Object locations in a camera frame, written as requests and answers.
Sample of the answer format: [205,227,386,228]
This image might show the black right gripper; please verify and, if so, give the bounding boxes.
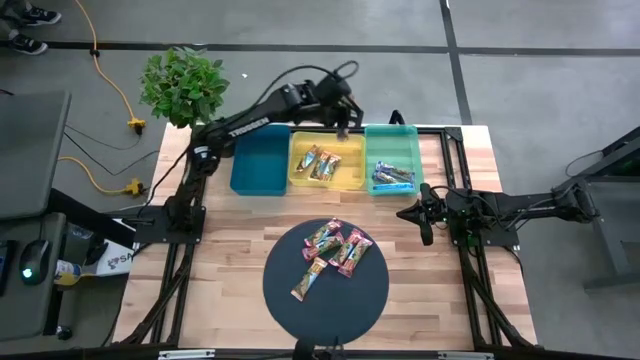
[396,182,449,247]

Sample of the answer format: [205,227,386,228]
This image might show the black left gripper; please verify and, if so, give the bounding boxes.
[312,73,365,137]

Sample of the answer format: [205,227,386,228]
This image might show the red-end chewy granola bar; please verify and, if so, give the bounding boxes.
[302,217,345,249]
[337,235,375,279]
[327,227,362,268]
[301,230,346,263]

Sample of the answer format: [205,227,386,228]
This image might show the green plastic bin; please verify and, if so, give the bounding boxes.
[363,123,426,198]

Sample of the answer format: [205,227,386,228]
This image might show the yellow plastic bin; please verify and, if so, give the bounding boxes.
[287,130,368,192]

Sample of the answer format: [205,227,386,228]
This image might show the blue plastic bin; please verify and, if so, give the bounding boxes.
[229,123,293,198]

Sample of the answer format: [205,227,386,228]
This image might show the round dark woven mat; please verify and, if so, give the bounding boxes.
[262,217,391,347]

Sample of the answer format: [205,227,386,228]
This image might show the green leafy plant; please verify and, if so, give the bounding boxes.
[138,46,231,130]

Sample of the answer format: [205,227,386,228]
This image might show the dark metal stand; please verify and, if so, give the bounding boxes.
[552,124,640,291]

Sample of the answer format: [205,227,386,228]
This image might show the white printed box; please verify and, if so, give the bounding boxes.
[94,238,141,278]

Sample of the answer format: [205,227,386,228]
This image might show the gray desk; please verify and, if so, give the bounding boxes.
[0,90,72,341]

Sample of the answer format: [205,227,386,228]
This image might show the yellow white bottle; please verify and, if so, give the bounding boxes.
[53,258,84,287]

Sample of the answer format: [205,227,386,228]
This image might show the person's feet in sneakers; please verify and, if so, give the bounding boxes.
[0,0,64,56]

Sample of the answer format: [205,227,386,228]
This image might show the black computer mouse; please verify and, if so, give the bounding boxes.
[18,238,51,287]

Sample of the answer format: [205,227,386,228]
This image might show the black flat device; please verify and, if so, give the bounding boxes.
[0,239,16,296]

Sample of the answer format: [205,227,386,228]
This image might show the black aluminium table frame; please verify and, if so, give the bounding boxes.
[112,122,539,351]

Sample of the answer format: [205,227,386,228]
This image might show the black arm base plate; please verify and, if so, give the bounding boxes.
[132,205,207,246]
[447,219,522,250]

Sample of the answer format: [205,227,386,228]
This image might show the silver metal bracket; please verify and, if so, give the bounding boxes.
[437,350,495,360]
[157,348,216,360]

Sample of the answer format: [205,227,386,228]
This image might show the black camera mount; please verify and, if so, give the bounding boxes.
[293,337,347,360]

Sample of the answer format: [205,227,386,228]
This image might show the yellow extension cable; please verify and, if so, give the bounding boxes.
[73,0,147,135]
[57,156,144,196]

